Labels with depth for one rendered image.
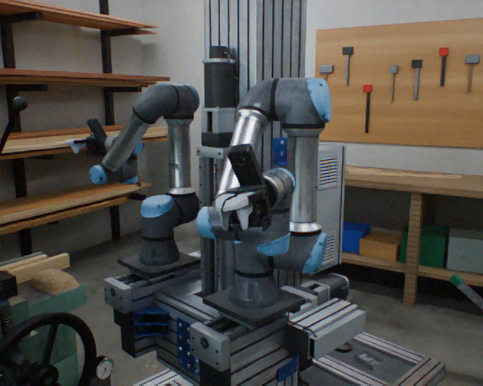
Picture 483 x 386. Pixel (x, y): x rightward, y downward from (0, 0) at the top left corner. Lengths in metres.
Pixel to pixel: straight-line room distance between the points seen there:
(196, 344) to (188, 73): 3.69
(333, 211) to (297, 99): 0.69
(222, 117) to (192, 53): 3.29
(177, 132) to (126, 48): 3.30
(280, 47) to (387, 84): 2.42
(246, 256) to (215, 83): 0.55
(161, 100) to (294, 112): 0.60
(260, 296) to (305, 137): 0.47
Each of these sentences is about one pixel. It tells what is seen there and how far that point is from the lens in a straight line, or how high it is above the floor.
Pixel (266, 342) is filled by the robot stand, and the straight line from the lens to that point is 1.49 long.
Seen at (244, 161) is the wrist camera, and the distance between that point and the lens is 0.90.
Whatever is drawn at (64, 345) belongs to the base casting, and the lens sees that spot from 1.46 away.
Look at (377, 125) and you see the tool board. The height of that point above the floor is 1.18.
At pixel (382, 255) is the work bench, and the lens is 3.68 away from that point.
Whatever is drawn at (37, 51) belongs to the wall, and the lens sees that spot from 4.38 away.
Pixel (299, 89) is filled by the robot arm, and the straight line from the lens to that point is 1.28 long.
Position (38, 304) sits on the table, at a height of 0.89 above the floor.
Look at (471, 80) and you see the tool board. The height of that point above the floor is 1.52.
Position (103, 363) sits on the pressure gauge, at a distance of 1.49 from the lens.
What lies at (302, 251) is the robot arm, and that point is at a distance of 1.34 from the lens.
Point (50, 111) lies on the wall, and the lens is 4.42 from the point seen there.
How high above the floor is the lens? 1.42
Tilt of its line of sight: 11 degrees down
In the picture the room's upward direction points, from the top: straight up
